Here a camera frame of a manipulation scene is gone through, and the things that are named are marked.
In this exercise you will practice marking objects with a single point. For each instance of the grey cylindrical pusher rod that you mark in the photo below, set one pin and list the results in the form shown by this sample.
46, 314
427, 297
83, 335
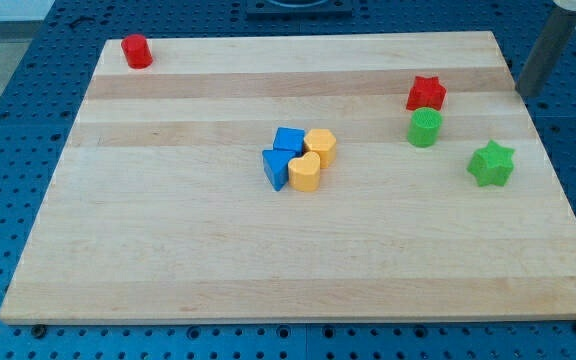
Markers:
557, 30

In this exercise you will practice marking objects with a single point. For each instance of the red star block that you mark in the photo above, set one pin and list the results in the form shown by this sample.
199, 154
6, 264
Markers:
426, 92

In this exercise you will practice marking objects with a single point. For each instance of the green star block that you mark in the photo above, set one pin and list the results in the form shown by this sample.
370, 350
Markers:
492, 164

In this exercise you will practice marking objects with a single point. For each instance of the green cylinder block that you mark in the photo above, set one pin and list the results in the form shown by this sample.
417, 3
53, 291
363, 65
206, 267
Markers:
424, 128

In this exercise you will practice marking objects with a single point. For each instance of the wooden board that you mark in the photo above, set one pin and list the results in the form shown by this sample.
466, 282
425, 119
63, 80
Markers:
159, 210

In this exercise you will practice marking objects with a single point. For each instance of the yellow hexagon block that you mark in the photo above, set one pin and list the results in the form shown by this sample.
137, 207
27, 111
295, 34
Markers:
323, 142

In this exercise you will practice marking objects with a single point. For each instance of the blue cube block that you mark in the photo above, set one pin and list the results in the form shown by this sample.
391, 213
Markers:
289, 139

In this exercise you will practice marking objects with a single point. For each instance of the yellow heart block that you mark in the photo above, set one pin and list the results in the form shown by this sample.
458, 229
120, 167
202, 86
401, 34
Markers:
304, 172

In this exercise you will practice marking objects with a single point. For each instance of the blue triangle block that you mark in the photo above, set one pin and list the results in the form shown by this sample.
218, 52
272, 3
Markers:
275, 164

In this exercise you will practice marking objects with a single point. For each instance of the red cylinder block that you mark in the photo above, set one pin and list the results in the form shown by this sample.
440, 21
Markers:
136, 51

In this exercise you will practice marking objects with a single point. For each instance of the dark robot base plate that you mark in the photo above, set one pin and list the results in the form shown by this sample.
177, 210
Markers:
265, 8

